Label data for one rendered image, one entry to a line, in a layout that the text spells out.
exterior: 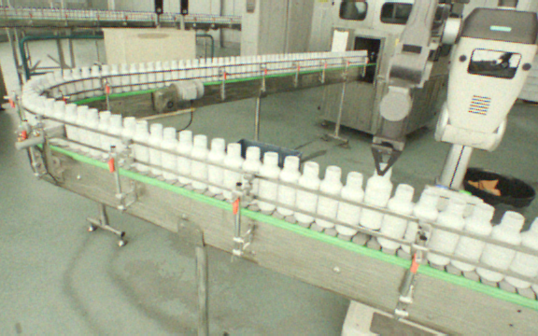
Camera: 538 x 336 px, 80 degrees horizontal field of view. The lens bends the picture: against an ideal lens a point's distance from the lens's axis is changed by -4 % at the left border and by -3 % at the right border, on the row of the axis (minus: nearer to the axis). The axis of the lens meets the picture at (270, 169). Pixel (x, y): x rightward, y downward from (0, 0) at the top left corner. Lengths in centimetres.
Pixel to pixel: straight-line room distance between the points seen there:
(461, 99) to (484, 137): 16
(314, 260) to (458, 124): 75
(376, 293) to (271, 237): 32
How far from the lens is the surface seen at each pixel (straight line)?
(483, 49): 135
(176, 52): 515
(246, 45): 703
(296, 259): 97
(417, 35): 79
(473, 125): 138
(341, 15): 483
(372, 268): 92
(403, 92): 70
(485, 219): 87
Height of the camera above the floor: 152
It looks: 26 degrees down
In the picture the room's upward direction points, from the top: 5 degrees clockwise
